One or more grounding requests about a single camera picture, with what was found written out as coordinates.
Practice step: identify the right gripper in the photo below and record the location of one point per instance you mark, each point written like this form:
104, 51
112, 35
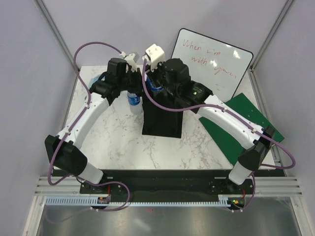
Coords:
160, 66

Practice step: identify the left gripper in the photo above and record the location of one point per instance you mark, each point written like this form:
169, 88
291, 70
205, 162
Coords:
138, 75

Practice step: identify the water bottle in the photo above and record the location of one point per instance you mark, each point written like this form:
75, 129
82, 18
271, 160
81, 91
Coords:
151, 85
134, 103

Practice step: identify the black canvas bag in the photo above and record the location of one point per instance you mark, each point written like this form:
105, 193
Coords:
158, 122

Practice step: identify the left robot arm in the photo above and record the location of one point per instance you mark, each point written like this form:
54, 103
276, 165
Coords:
63, 150

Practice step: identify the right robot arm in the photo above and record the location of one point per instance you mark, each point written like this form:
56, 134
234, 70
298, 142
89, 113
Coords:
194, 96

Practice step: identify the blue headphones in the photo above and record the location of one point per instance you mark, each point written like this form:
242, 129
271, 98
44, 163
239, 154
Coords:
93, 80

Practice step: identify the whiteboard with red writing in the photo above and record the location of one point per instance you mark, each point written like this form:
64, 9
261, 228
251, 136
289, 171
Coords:
217, 65

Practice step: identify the green board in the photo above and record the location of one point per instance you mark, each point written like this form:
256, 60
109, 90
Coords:
226, 143

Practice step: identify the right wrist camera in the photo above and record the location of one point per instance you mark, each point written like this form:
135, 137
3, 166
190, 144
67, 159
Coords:
153, 56

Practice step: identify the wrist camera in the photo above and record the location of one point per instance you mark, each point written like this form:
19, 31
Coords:
131, 60
153, 56

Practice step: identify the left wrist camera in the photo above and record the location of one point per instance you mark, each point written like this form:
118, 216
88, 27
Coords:
131, 60

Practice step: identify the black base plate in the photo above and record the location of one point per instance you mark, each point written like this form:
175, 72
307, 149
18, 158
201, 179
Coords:
168, 185

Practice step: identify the white cable duct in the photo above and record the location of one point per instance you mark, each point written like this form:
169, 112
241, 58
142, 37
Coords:
94, 201

